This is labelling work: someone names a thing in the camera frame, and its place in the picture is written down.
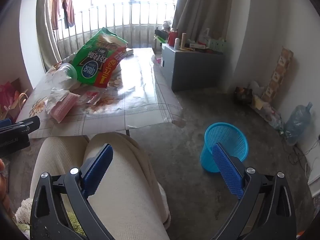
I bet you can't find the pink scouring sponge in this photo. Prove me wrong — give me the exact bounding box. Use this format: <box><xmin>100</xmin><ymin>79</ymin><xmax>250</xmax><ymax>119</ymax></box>
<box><xmin>50</xmin><ymin>92</ymin><xmax>81</xmax><ymax>124</ymax></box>

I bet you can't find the beige curtain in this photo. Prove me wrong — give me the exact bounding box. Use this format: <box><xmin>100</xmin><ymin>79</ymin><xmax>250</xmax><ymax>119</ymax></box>
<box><xmin>36</xmin><ymin>0</ymin><xmax>63</xmax><ymax>72</ymax></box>
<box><xmin>172</xmin><ymin>0</ymin><xmax>232</xmax><ymax>41</ymax></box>

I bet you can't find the tall printed cardboard box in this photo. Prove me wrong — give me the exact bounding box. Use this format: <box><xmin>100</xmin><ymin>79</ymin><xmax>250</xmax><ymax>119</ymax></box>
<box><xmin>261</xmin><ymin>47</ymin><xmax>295</xmax><ymax>103</ymax></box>

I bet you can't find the black cable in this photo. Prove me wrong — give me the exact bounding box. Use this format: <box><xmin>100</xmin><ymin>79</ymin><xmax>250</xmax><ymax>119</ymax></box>
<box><xmin>281</xmin><ymin>130</ymin><xmax>316</xmax><ymax>178</ymax></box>

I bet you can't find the metal window railing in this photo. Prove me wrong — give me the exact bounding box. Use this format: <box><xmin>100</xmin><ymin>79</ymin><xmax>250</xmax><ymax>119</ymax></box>
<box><xmin>53</xmin><ymin>1</ymin><xmax>176</xmax><ymax>63</ymax></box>

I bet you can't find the pile of plastic bags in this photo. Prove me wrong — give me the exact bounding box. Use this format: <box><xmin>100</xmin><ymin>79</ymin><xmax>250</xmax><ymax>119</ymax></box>
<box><xmin>251</xmin><ymin>94</ymin><xmax>285</xmax><ymax>131</ymax></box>

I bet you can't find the small plastic storage basket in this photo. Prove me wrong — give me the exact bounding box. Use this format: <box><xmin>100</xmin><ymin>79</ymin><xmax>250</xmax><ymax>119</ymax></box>
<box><xmin>206</xmin><ymin>38</ymin><xmax>227</xmax><ymax>53</ymax></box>

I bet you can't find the white plastic bag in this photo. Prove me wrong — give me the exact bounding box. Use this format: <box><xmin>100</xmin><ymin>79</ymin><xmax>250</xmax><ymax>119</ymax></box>
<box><xmin>249</xmin><ymin>81</ymin><xmax>266</xmax><ymax>96</ymax></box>

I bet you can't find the blue mesh wastebasket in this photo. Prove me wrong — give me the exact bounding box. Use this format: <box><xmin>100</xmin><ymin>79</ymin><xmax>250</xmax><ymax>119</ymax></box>
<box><xmin>200</xmin><ymin>122</ymin><xmax>249</xmax><ymax>173</ymax></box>

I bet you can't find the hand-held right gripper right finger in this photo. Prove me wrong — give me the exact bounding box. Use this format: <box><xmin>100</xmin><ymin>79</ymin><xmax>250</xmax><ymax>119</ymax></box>
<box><xmin>212</xmin><ymin>142</ymin><xmax>297</xmax><ymax>240</ymax></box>

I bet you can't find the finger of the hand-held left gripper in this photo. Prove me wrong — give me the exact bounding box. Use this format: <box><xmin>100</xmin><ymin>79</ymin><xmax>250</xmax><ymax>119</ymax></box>
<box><xmin>0</xmin><ymin>118</ymin><xmax>16</xmax><ymax>130</ymax></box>
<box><xmin>14</xmin><ymin>116</ymin><xmax>41</xmax><ymax>138</ymax></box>

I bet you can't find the red plastic bag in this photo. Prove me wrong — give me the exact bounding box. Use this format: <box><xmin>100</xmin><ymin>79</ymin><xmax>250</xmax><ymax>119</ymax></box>
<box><xmin>0</xmin><ymin>80</ymin><xmax>17</xmax><ymax>106</ymax></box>

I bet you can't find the green snack bag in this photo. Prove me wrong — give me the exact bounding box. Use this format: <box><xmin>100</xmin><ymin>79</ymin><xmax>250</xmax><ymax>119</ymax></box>
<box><xmin>71</xmin><ymin>27</ymin><xmax>129</xmax><ymax>90</ymax></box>

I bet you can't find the grey cabinet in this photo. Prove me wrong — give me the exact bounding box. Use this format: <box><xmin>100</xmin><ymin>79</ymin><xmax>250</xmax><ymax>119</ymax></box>
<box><xmin>160</xmin><ymin>43</ymin><xmax>226</xmax><ymax>92</ymax></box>

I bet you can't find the white flat box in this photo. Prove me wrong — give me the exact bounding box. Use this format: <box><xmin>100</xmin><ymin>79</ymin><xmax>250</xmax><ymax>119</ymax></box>
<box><xmin>187</xmin><ymin>40</ymin><xmax>208</xmax><ymax>49</ymax></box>

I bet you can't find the clear pink plastic wrapper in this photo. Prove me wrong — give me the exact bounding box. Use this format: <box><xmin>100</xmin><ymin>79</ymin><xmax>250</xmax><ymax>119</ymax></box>
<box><xmin>79</xmin><ymin>89</ymin><xmax>102</xmax><ymax>107</ymax></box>

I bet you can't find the paper bag with beige handles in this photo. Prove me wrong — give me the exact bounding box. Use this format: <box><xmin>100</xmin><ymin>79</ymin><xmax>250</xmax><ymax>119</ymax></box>
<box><xmin>7</xmin><ymin>92</ymin><xmax>30</xmax><ymax>121</ymax></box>

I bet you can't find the black green plastic tool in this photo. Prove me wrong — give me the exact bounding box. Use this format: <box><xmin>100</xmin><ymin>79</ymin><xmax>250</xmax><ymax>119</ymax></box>
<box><xmin>153</xmin><ymin>29</ymin><xmax>168</xmax><ymax>43</ymax></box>

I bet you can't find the crumpled white paper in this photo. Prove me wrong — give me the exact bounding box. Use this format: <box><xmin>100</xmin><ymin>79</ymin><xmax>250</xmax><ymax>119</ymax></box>
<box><xmin>45</xmin><ymin>74</ymin><xmax>81</xmax><ymax>113</ymax></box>

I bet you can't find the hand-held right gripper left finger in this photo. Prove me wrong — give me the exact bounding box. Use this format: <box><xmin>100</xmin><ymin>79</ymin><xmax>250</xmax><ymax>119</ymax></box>
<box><xmin>29</xmin><ymin>144</ymin><xmax>114</xmax><ymax>240</ymax></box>

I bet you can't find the person's left leg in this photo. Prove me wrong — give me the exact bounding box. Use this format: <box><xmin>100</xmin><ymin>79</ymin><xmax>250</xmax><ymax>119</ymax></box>
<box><xmin>29</xmin><ymin>135</ymin><xmax>91</xmax><ymax>230</ymax></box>

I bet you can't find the blue water jug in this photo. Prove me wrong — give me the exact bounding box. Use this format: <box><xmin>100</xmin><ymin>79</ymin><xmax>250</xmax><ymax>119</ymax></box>
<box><xmin>283</xmin><ymin>102</ymin><xmax>314</xmax><ymax>146</ymax></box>

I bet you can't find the clear plastic container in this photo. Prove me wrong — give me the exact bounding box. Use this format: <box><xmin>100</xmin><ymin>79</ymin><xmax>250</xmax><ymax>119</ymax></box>
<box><xmin>54</xmin><ymin>63</ymin><xmax>78</xmax><ymax>85</ymax></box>

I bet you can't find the hanging dark garment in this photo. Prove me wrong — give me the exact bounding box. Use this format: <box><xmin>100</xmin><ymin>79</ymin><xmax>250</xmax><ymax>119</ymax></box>
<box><xmin>63</xmin><ymin>5</ymin><xmax>75</xmax><ymax>29</ymax></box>

